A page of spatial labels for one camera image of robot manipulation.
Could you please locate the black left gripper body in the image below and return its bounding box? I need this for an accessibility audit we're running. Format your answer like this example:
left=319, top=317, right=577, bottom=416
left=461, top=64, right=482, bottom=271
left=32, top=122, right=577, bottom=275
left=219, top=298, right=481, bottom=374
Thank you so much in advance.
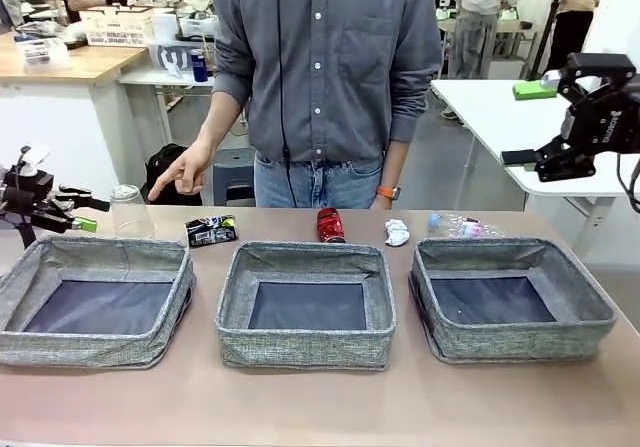
left=0, top=166, right=56, bottom=219

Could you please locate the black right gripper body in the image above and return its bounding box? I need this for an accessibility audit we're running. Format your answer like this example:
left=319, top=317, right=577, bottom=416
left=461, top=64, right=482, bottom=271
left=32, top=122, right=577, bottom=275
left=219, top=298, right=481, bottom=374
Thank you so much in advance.
left=560, top=74, right=640, bottom=157

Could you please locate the clear plastic cup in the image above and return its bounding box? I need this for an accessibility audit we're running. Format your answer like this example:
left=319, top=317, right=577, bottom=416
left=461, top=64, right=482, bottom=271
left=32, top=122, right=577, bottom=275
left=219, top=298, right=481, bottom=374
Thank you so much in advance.
left=109, top=184, right=159, bottom=239

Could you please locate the crushed clear plastic bottle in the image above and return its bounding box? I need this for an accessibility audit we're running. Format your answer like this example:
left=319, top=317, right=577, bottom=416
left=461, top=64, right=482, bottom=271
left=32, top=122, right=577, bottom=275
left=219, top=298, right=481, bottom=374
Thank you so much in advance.
left=427, top=211, right=506, bottom=241

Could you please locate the black snack wrapper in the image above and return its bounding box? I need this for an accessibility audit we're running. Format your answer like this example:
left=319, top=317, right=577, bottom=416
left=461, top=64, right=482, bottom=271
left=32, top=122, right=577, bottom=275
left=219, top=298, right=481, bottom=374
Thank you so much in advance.
left=184, top=215, right=239, bottom=249

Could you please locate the white paper ball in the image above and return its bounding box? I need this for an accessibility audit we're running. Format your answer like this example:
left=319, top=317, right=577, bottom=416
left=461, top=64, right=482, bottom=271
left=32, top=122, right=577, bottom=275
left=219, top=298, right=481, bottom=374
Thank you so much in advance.
left=383, top=219, right=412, bottom=248

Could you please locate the person's left forearm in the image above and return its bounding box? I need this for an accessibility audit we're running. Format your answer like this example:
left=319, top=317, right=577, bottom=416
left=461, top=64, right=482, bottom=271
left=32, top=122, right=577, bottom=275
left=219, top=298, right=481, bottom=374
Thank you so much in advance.
left=382, top=136, right=409, bottom=189

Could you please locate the person's right forearm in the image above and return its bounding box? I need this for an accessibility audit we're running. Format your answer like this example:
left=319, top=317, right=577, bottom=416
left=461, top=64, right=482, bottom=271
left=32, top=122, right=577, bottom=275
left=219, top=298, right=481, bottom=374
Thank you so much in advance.
left=192, top=89, right=247, bottom=161

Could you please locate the person's right hand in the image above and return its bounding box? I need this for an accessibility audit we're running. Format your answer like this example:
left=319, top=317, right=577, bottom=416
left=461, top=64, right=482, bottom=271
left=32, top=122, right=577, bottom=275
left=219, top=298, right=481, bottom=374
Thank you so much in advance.
left=148, top=141, right=218, bottom=205

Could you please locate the black tripod stand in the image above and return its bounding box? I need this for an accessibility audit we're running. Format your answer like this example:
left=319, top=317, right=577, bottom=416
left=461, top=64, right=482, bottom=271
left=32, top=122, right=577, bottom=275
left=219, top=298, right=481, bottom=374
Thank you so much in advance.
left=529, top=0, right=571, bottom=81

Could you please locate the black backpack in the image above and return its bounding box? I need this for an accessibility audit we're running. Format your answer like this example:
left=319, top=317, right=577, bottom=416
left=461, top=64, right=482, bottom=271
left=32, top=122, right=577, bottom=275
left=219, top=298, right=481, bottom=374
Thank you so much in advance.
left=144, top=142, right=204, bottom=207

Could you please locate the white table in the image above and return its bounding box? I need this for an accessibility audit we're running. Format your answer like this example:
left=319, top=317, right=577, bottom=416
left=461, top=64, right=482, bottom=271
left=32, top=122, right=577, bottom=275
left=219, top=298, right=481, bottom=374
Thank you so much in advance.
left=429, top=79, right=640, bottom=261

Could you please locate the person in white shirt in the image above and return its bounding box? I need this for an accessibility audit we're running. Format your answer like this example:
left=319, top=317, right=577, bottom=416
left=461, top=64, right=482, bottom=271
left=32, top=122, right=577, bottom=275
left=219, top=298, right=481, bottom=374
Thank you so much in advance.
left=447, top=0, right=539, bottom=81

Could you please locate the grey fabric basket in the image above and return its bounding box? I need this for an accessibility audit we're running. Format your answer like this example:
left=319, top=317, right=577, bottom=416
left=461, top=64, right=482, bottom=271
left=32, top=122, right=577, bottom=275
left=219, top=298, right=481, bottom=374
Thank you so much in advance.
left=214, top=240, right=397, bottom=372
left=408, top=236, right=618, bottom=366
left=0, top=235, right=196, bottom=371

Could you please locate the wooden top table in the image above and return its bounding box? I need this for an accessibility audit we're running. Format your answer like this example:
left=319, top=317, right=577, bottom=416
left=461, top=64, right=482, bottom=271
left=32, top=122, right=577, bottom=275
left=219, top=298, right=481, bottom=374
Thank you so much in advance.
left=0, top=31, right=151, bottom=88

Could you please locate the white desk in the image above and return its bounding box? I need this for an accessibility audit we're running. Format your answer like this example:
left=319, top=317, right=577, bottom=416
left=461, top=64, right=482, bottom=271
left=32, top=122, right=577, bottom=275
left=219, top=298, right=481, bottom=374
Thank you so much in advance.
left=117, top=66, right=216, bottom=118

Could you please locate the clear plastic storage box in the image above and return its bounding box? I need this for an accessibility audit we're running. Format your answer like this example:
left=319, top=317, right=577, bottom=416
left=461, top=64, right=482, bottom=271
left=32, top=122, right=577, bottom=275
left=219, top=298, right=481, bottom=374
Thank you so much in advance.
left=14, top=34, right=69, bottom=66

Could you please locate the grey plastic stool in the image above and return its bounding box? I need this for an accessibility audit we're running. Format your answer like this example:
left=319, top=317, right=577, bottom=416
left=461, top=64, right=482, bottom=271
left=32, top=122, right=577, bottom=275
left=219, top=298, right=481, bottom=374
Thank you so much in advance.
left=213, top=147, right=257, bottom=207

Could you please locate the white box with dark logo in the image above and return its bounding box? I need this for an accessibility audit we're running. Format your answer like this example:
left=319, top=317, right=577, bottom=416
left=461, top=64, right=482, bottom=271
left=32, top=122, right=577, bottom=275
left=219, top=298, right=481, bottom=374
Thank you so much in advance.
left=154, top=42, right=194, bottom=73

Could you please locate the white slatted crate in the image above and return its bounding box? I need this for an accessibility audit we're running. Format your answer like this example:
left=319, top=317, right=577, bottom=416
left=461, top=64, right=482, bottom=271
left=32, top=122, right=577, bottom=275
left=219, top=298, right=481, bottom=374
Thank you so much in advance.
left=78, top=5, right=155, bottom=47

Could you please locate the blue drink can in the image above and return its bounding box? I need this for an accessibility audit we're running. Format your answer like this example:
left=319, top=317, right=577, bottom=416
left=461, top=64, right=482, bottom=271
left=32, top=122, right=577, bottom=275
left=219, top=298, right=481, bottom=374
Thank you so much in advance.
left=189, top=49, right=209, bottom=84

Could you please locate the white bucket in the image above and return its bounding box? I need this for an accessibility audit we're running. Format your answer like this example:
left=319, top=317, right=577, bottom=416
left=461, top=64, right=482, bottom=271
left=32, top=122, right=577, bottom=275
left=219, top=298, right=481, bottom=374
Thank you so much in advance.
left=152, top=11, right=179, bottom=44

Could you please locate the white plastic bin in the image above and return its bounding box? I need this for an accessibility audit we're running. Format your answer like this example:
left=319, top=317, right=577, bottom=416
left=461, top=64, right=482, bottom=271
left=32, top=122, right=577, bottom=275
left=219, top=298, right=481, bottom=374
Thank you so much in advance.
left=179, top=14, right=221, bottom=38

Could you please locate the crushed red drink can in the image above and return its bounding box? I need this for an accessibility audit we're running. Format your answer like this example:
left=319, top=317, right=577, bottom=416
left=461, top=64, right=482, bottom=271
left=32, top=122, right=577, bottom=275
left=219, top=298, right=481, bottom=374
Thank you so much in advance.
left=316, top=207, right=347, bottom=244

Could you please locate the person in grey shirt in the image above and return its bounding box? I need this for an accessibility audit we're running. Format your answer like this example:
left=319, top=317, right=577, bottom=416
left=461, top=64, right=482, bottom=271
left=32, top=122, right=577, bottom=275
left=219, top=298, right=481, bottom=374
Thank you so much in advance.
left=209, top=0, right=444, bottom=211

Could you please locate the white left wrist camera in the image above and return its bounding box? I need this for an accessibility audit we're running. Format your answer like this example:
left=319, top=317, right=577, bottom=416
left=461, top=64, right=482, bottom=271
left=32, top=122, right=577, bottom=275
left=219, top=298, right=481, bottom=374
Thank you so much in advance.
left=17, top=142, right=52, bottom=178

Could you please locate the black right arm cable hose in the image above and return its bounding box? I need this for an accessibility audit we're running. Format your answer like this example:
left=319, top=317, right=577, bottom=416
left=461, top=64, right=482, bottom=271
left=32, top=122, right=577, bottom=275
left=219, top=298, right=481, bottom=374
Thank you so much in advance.
left=615, top=154, right=640, bottom=199

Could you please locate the thin black cord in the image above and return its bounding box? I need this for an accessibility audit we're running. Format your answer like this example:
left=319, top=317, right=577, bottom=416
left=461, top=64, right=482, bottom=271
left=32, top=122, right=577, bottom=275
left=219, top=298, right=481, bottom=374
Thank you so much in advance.
left=277, top=0, right=296, bottom=208

